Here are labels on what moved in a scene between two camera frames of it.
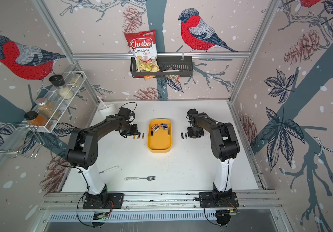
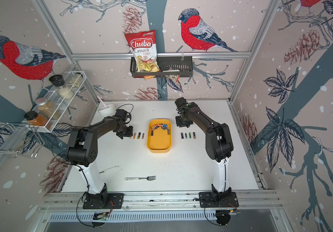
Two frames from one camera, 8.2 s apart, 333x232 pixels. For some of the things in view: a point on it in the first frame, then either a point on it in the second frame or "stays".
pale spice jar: [76, 80] stays
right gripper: [190, 136] → [180, 125]
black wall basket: [168, 66] stays
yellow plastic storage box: [159, 136] stays
